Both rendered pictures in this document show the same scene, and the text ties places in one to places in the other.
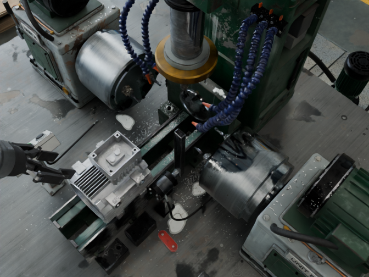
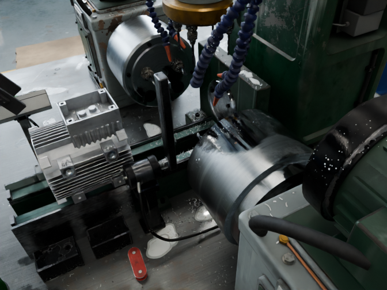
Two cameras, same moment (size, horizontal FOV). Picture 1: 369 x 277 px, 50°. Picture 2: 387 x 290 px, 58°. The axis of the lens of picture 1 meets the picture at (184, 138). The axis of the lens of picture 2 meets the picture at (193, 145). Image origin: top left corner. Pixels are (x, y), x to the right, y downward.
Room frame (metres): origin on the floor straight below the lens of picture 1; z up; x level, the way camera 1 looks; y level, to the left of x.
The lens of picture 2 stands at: (0.03, -0.27, 1.61)
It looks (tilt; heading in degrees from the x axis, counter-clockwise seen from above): 42 degrees down; 23
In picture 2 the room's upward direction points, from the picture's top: 3 degrees counter-clockwise
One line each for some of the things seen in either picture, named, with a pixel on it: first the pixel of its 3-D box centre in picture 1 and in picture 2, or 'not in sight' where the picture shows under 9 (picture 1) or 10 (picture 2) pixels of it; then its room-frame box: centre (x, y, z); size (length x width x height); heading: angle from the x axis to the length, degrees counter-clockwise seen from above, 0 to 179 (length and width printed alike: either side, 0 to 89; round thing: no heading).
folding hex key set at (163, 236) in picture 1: (167, 241); (137, 263); (0.39, 0.05, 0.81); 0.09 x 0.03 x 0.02; 44
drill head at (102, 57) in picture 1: (108, 62); (144, 54); (0.99, 0.29, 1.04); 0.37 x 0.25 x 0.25; 48
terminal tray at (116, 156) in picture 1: (116, 158); (90, 117); (0.55, 0.21, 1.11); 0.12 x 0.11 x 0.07; 139
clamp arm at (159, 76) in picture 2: (179, 155); (166, 126); (0.56, 0.01, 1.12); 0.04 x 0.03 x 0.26; 138
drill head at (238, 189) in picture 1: (252, 179); (264, 187); (0.53, -0.22, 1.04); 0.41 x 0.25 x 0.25; 48
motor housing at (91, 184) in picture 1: (110, 179); (83, 152); (0.52, 0.23, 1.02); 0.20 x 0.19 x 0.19; 139
